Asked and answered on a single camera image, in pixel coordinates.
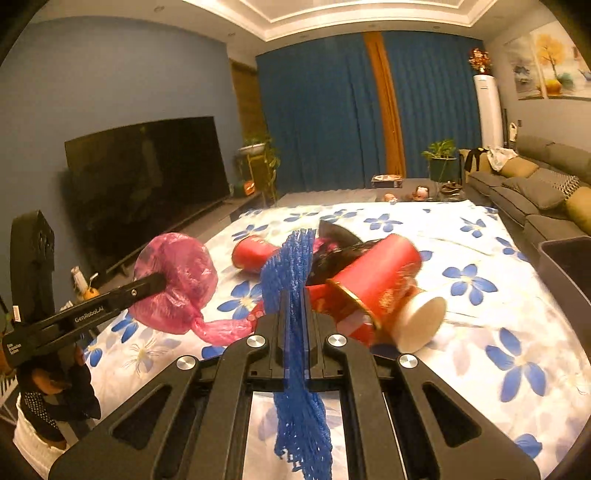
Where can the yellow cushion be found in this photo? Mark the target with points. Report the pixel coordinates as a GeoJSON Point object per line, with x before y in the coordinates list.
{"type": "Point", "coordinates": [581, 205]}
{"type": "Point", "coordinates": [519, 168]}

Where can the flat printed box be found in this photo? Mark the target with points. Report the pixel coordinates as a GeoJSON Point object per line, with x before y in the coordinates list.
{"type": "Point", "coordinates": [388, 181]}

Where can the yellow plant stand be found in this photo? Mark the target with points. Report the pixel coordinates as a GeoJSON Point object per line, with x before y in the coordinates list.
{"type": "Point", "coordinates": [261, 180]}

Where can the blue foam fruit net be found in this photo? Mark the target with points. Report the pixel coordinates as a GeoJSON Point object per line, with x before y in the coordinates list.
{"type": "Point", "coordinates": [291, 258]}

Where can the grey sofa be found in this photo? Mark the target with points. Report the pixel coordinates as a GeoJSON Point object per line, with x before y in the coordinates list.
{"type": "Point", "coordinates": [545, 157]}

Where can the small orange lantern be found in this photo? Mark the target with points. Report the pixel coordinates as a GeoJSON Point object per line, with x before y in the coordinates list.
{"type": "Point", "coordinates": [248, 187]}

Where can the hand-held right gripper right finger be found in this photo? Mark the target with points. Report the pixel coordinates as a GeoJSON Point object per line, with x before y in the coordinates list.
{"type": "Point", "coordinates": [319, 350]}

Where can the white standing air conditioner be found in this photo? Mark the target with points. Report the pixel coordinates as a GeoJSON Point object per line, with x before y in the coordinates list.
{"type": "Point", "coordinates": [488, 110]}

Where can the orange curtain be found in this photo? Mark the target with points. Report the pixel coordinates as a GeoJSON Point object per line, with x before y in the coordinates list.
{"type": "Point", "coordinates": [385, 106]}

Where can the small white bottle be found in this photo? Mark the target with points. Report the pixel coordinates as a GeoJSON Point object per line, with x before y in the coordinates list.
{"type": "Point", "coordinates": [79, 278]}

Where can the blue curtain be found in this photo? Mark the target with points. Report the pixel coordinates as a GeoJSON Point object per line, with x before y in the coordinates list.
{"type": "Point", "coordinates": [438, 106]}
{"type": "Point", "coordinates": [318, 115]}

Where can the grey landscape painting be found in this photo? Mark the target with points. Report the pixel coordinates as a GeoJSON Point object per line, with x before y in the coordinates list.
{"type": "Point", "coordinates": [524, 69]}

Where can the black plastic bag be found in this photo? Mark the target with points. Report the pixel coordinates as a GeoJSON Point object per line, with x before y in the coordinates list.
{"type": "Point", "coordinates": [339, 233]}
{"type": "Point", "coordinates": [344, 263]}

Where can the brown tray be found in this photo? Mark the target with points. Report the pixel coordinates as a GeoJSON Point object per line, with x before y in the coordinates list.
{"type": "Point", "coordinates": [450, 190]}

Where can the brown wooden screen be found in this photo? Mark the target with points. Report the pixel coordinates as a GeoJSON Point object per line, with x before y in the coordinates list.
{"type": "Point", "coordinates": [244, 106]}

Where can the yellow tree sailboat painting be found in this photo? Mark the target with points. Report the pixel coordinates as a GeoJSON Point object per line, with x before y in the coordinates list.
{"type": "Point", "coordinates": [561, 60]}

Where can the white cloth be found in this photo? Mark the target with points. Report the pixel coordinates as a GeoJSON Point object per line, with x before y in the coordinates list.
{"type": "Point", "coordinates": [501, 157]}

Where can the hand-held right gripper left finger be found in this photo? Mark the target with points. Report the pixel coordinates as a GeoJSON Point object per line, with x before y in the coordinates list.
{"type": "Point", "coordinates": [279, 344]}

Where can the grey television cabinet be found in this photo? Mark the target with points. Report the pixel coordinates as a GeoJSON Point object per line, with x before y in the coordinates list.
{"type": "Point", "coordinates": [221, 213]}

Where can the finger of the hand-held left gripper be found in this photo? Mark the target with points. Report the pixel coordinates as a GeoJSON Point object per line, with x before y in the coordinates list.
{"type": "Point", "coordinates": [138, 290]}

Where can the pink plastic bag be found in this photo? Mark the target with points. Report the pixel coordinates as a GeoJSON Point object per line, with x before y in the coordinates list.
{"type": "Point", "coordinates": [184, 263]}

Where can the black white patterned cushion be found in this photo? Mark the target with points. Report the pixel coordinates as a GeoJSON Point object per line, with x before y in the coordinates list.
{"type": "Point", "coordinates": [565, 185]}

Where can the red printed packaging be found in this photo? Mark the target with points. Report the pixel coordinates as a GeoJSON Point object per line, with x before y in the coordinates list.
{"type": "Point", "coordinates": [323, 300]}

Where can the black jacket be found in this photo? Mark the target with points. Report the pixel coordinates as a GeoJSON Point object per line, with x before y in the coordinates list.
{"type": "Point", "coordinates": [473, 161]}

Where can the red gold flower ornament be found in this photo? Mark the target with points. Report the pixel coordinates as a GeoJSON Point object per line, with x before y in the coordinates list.
{"type": "Point", "coordinates": [480, 61]}

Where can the blue floral white blanket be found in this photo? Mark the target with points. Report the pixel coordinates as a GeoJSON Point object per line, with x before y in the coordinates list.
{"type": "Point", "coordinates": [461, 378]}

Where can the red paper cup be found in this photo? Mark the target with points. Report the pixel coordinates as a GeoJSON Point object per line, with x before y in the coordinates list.
{"type": "Point", "coordinates": [251, 254]}
{"type": "Point", "coordinates": [378, 277]}

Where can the orange fruit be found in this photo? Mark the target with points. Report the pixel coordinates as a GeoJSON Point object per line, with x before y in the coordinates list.
{"type": "Point", "coordinates": [91, 294]}

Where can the pink pig toy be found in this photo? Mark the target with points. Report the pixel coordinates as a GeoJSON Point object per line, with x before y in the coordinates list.
{"type": "Point", "coordinates": [420, 192]}

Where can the grey plastic bin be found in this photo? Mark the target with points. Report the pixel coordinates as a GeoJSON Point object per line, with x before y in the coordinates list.
{"type": "Point", "coordinates": [568, 272]}

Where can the person's left hand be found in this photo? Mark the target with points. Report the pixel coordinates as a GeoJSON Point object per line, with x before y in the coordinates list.
{"type": "Point", "coordinates": [60, 397]}

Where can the black flat television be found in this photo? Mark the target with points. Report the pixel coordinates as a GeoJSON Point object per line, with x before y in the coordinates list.
{"type": "Point", "coordinates": [138, 184]}

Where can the trailing plant in white bowl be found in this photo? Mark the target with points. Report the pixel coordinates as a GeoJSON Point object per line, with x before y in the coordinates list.
{"type": "Point", "coordinates": [256, 145]}

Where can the green potted plant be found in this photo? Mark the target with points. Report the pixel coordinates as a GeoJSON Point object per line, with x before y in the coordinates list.
{"type": "Point", "coordinates": [441, 159]}

